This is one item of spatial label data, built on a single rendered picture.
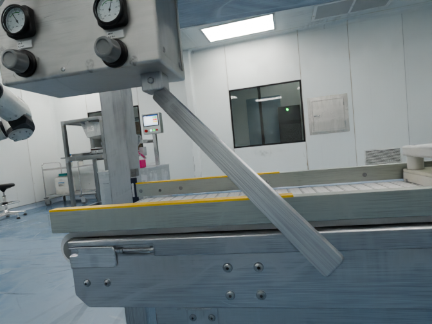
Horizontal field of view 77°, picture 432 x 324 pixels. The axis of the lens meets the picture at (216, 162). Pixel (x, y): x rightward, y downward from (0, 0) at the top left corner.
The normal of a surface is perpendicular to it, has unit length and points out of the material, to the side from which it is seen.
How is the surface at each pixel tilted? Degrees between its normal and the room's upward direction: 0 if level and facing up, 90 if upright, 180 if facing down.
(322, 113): 90
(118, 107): 90
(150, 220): 90
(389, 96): 90
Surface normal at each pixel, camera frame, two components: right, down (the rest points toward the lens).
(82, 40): -0.17, 0.07
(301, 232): -0.69, 0.05
